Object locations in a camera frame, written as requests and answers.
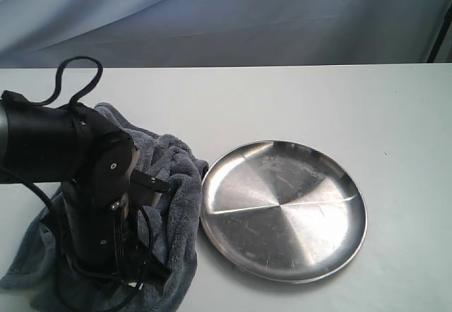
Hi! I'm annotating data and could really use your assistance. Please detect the grey fluffy towel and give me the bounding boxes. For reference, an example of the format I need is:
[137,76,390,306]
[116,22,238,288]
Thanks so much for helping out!
[1,103,208,311]

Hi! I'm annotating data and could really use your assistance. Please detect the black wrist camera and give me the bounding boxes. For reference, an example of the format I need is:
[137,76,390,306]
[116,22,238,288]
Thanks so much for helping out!
[128,169,170,207]

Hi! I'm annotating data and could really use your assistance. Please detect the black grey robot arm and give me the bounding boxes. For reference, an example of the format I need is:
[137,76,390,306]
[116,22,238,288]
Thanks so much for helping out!
[1,91,170,289]

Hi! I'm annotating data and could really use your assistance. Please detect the round stainless steel plate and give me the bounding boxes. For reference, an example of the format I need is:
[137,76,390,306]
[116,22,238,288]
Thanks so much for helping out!
[201,140,368,284]

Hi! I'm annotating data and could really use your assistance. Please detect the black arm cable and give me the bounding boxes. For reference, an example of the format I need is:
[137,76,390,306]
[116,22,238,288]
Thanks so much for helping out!
[0,55,156,312]

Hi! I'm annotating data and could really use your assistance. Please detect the blue-grey backdrop cloth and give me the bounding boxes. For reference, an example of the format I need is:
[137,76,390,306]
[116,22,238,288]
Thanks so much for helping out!
[1,0,451,68]

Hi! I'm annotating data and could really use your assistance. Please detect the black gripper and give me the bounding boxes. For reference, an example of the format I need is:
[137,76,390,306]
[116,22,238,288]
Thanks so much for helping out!
[61,177,171,284]

